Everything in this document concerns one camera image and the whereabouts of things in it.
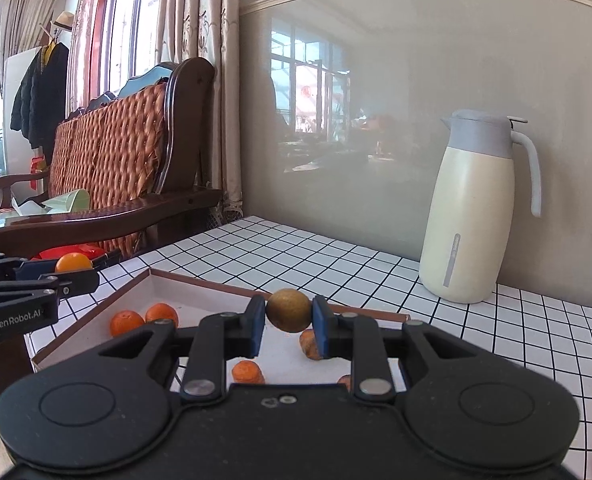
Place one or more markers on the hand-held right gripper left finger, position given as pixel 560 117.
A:
pixel 258 332

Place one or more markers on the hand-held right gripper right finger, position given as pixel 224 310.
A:
pixel 320 330

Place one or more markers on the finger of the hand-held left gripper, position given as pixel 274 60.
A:
pixel 30 269
pixel 80 282

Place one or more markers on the bumpy brown fruit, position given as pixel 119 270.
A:
pixel 310 344

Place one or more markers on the small orange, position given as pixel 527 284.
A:
pixel 161 314
pixel 248 371
pixel 125 322
pixel 73 261

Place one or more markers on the round brown fruit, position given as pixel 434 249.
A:
pixel 288 310

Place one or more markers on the reddish brown fruit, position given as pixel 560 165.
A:
pixel 345 381

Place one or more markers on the shallow brown cardboard box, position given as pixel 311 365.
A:
pixel 198 302

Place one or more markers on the red plastic item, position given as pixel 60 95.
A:
pixel 70 251

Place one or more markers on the white black checkered tablecloth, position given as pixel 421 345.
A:
pixel 376 280

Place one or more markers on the pale green plastic item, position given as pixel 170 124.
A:
pixel 73 202

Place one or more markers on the small red bag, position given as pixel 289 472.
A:
pixel 38 167

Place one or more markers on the orange woven bench cushion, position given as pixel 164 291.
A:
pixel 110 150

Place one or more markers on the black hanging coat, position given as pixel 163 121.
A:
pixel 38 95

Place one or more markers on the dark cloth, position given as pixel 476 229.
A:
pixel 100 102

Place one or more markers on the white tall panel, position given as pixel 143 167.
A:
pixel 11 85

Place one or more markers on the cream thermos jug grey lid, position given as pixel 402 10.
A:
pixel 466 210

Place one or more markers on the dark wooden bench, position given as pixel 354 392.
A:
pixel 185 125

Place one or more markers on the pink sheer curtain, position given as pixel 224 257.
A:
pixel 83 35

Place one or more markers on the straw hat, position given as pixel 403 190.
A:
pixel 61 21

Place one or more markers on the beige embroidered curtain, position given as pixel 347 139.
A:
pixel 215 60

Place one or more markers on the beige window curtain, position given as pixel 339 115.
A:
pixel 25 0

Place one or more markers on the window with brown frame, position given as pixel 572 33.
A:
pixel 125 25

